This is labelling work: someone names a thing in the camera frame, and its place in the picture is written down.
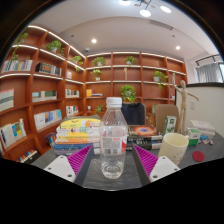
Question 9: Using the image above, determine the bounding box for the wooden shelf unit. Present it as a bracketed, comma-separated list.
[0, 24, 188, 164]

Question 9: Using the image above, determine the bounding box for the window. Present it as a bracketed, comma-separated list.
[218, 61, 224, 83]

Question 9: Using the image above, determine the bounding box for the white-spined book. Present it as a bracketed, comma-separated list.
[55, 126, 101, 135]

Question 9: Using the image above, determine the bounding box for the dark blue chair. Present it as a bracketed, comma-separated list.
[121, 102, 147, 126]

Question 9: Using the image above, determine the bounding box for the tan chair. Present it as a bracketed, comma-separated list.
[154, 103, 181, 135]

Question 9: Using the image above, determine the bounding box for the ceiling lamp with round lights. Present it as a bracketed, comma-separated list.
[118, 0, 173, 18]

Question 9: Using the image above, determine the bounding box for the flat round red coaster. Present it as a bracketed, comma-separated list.
[191, 150, 206, 163]

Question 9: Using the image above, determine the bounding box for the blue-spined book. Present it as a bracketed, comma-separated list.
[53, 143, 101, 151]

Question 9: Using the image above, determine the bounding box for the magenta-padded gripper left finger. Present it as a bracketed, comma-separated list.
[43, 144, 97, 188]

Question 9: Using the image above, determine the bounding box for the nebula cover book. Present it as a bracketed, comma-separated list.
[127, 124, 163, 138]

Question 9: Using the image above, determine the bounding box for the small green and white box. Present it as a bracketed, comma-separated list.
[187, 127, 202, 147]

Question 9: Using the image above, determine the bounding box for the cream ceramic mug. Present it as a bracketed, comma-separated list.
[157, 132, 190, 166]

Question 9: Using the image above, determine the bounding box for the orange-spined book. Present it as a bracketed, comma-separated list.
[54, 137, 101, 145]

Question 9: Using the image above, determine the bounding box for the small colourful round toy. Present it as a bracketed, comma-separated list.
[199, 138, 215, 146]

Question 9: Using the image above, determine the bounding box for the wooden artist mannequin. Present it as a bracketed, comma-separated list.
[171, 72, 200, 136]

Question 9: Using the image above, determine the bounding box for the ceiling air vent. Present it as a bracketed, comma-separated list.
[147, 19, 175, 32]

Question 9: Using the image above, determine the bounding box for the black-spined book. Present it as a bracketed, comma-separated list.
[126, 134, 164, 151]

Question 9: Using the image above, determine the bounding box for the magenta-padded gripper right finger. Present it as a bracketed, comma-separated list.
[130, 143, 182, 188]

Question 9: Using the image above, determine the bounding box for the black curtain rail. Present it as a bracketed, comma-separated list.
[195, 53, 222, 67]

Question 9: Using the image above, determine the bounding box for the grey curtain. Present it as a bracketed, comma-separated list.
[194, 62, 220, 84]

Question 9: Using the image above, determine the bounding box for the clear plastic water bottle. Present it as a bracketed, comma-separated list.
[99, 96, 129, 180]

